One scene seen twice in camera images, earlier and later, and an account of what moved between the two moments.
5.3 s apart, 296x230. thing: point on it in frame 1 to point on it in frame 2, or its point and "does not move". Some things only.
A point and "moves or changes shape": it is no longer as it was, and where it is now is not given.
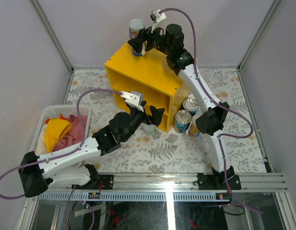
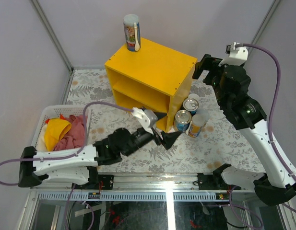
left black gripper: (157, 115) to (169, 138)
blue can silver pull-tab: (182, 120) does not move
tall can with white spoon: (135, 25) moves or changes shape
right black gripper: (146, 35) to (205, 64)
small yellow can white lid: (191, 96) does not move
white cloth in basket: (41, 148) does not move
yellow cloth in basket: (55, 128) does not move
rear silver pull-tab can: (191, 105) does not move
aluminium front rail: (164, 187) does not move
